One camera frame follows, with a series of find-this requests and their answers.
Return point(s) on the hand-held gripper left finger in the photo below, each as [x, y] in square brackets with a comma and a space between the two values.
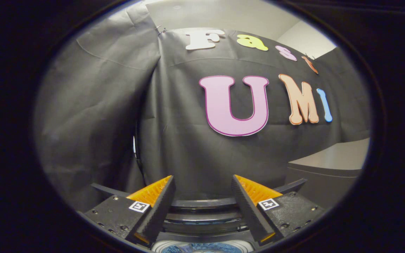
[160, 207]

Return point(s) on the white cabinet with grey frame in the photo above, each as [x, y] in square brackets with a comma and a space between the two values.
[329, 165]

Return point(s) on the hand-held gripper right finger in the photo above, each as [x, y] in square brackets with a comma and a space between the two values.
[250, 207]

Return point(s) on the black backdrop cloth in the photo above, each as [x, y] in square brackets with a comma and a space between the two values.
[93, 105]

